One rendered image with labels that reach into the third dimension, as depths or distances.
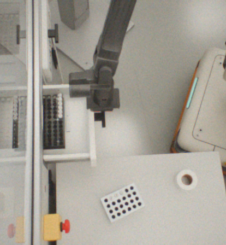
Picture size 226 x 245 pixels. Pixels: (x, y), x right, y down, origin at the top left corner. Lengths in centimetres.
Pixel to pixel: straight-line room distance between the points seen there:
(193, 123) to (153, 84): 47
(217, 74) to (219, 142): 38
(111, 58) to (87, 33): 140
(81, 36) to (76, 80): 135
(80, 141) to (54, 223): 28
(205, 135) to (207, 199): 63
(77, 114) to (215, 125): 88
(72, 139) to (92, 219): 27
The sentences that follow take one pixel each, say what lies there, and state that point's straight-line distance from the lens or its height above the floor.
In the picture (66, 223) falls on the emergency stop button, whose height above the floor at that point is 89.
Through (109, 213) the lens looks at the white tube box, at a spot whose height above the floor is 80.
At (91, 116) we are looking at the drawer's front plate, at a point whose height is 93.
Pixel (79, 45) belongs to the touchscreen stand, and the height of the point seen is 4.
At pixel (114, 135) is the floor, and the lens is 209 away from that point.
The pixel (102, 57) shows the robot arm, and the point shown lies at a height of 118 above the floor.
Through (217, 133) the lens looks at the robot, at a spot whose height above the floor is 28.
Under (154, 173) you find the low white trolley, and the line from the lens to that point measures 128.
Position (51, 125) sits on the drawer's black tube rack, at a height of 90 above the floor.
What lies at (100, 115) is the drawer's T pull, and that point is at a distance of 116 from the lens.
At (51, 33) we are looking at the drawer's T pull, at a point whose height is 91.
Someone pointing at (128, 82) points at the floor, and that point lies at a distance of 222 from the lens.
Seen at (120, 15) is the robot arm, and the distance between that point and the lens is 89.
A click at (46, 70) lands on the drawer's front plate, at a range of 123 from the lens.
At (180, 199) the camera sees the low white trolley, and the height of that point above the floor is 76.
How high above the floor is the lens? 200
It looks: 71 degrees down
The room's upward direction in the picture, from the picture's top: 6 degrees clockwise
